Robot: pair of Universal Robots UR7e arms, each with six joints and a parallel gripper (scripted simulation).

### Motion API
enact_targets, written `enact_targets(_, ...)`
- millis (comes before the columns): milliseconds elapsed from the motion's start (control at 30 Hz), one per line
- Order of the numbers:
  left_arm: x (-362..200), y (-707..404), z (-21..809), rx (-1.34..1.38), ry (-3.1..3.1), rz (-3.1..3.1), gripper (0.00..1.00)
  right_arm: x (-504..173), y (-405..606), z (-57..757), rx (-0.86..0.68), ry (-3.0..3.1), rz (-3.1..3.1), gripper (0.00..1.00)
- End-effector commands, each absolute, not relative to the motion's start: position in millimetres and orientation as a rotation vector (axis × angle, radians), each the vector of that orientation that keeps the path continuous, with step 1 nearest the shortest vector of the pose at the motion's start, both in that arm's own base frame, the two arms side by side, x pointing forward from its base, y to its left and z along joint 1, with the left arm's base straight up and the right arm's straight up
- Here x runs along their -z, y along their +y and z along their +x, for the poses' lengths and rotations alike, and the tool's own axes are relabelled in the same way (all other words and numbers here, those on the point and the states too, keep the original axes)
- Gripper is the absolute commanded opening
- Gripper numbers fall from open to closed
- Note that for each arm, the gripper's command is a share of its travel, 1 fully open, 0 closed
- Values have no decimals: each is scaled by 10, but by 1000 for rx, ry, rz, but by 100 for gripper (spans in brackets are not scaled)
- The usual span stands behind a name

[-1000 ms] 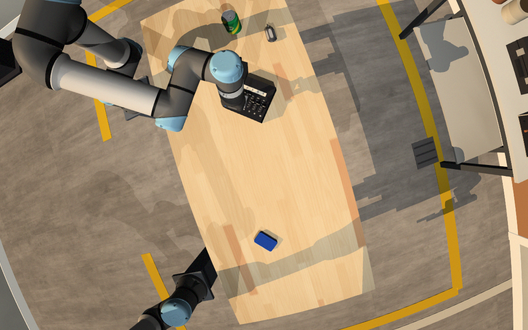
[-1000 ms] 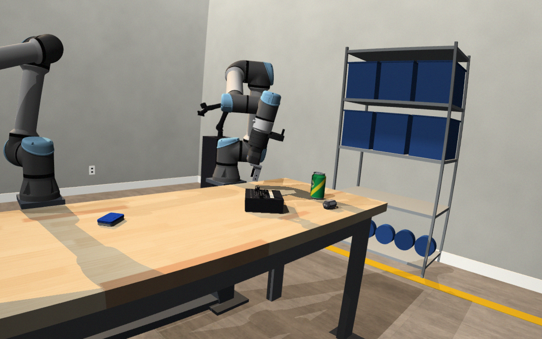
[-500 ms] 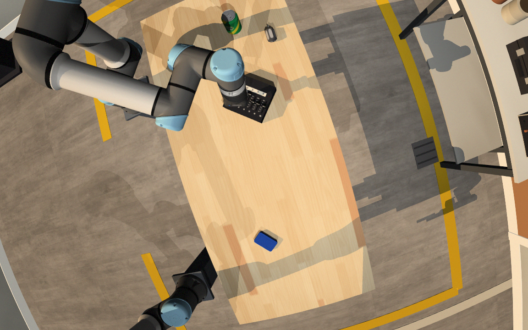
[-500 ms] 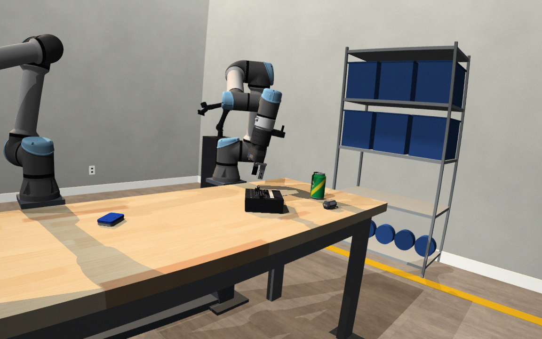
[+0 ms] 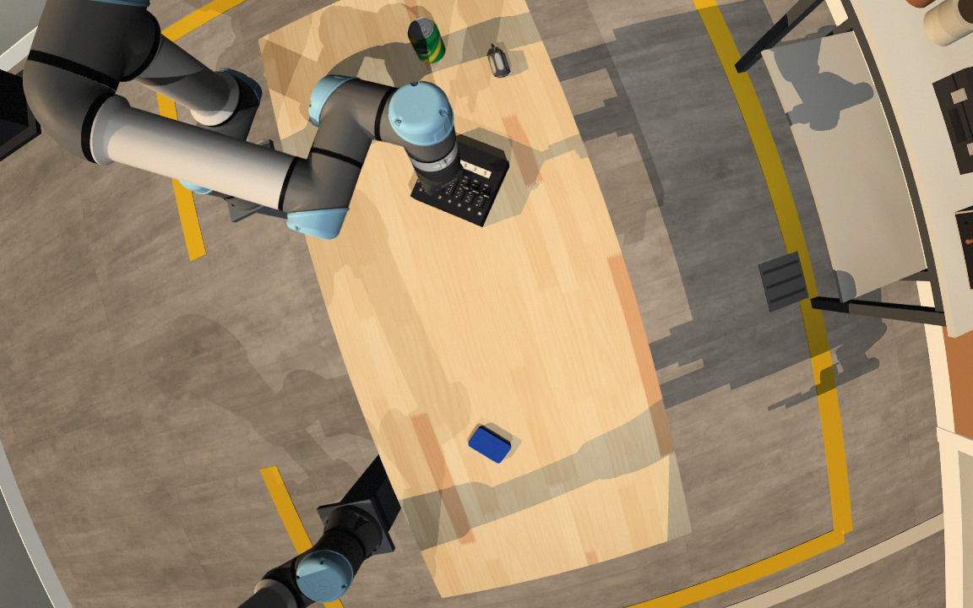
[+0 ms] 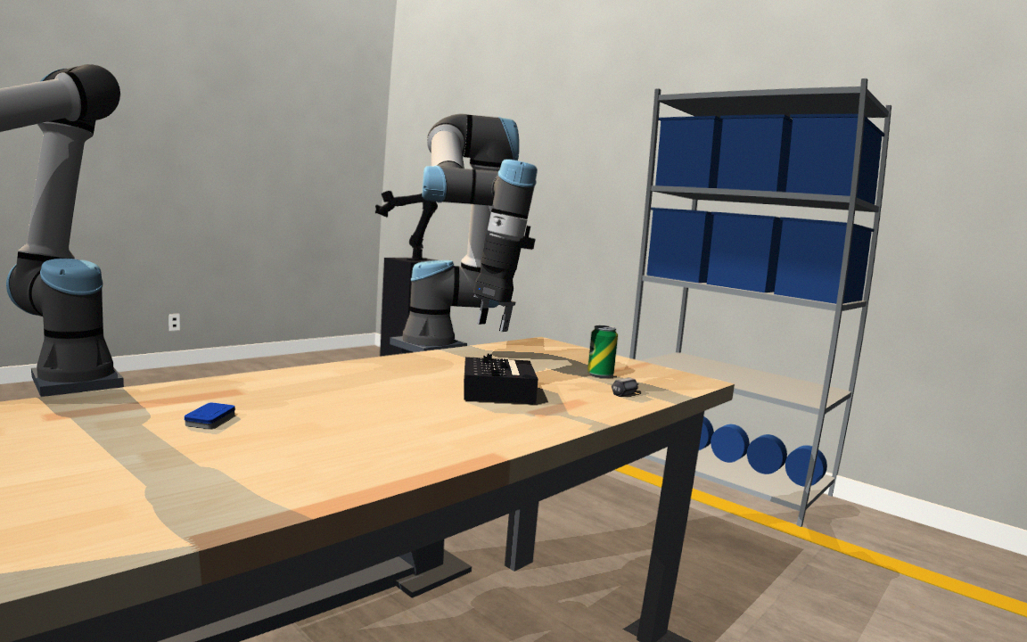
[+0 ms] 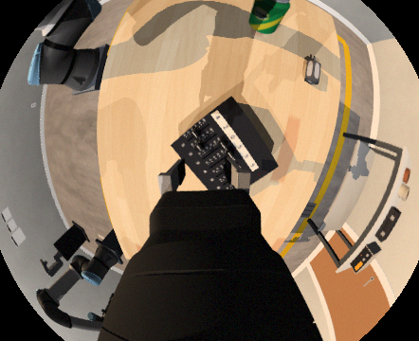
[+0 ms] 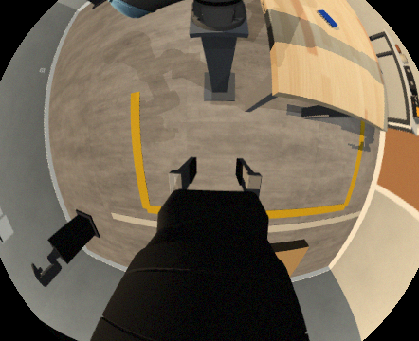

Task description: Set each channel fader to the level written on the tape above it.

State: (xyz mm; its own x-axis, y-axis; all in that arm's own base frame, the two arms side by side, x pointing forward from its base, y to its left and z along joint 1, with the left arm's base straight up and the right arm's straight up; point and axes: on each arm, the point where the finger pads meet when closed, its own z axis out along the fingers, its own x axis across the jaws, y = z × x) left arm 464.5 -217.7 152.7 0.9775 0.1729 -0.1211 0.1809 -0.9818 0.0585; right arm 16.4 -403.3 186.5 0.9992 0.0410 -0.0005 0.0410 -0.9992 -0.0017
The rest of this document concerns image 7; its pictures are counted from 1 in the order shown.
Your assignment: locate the green and yellow drink can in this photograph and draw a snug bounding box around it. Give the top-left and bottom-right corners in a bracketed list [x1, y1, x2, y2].
[248, 0, 290, 34]

